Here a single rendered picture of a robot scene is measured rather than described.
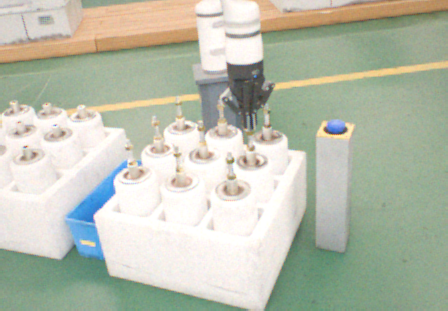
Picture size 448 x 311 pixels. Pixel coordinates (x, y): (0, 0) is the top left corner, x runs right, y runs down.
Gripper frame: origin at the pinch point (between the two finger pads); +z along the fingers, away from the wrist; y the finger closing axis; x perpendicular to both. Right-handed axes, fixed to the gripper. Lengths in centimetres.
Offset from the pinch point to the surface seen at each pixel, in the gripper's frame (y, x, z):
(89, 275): -39, 14, 35
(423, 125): 82, 22, 35
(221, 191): -11.4, -6.9, 9.9
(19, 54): -28, 212, 32
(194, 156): -9.8, 9.7, 10.0
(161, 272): -25.2, -0.3, 30.1
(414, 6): 189, 128, 31
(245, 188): -6.8, -8.9, 9.8
